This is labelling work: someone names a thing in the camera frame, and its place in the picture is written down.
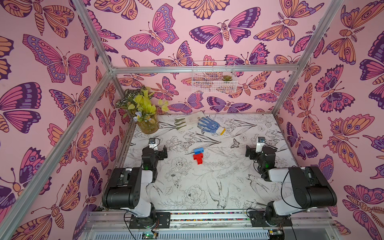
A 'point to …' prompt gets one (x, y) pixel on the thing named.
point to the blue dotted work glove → (208, 124)
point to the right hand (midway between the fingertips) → (256, 145)
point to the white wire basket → (214, 77)
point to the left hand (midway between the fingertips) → (158, 144)
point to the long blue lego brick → (198, 150)
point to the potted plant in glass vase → (139, 101)
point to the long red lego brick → (199, 157)
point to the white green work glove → (185, 122)
